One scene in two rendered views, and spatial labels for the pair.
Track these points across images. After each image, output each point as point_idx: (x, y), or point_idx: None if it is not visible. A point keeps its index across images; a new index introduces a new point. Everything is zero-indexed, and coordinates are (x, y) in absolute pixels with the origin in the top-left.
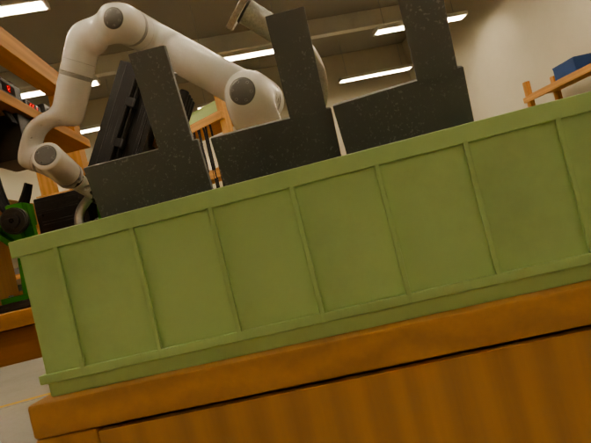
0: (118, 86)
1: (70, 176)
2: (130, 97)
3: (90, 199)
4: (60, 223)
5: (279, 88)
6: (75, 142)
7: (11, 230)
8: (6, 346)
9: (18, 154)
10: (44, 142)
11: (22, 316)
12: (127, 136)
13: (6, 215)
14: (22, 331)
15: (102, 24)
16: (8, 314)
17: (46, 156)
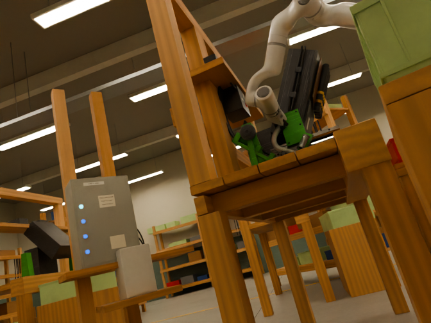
0: (288, 63)
1: (274, 106)
2: (297, 66)
3: (279, 128)
4: None
5: None
6: (256, 112)
7: (247, 137)
8: (261, 188)
9: (245, 97)
10: None
11: (275, 161)
12: (297, 91)
13: (244, 129)
14: (270, 178)
15: (297, 4)
16: (267, 161)
17: (263, 92)
